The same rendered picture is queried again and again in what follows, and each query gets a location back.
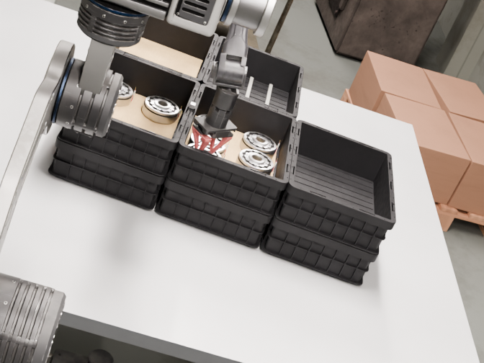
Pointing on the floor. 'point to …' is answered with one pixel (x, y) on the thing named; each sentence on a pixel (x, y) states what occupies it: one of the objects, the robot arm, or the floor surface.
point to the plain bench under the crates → (221, 248)
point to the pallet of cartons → (432, 128)
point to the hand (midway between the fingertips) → (204, 150)
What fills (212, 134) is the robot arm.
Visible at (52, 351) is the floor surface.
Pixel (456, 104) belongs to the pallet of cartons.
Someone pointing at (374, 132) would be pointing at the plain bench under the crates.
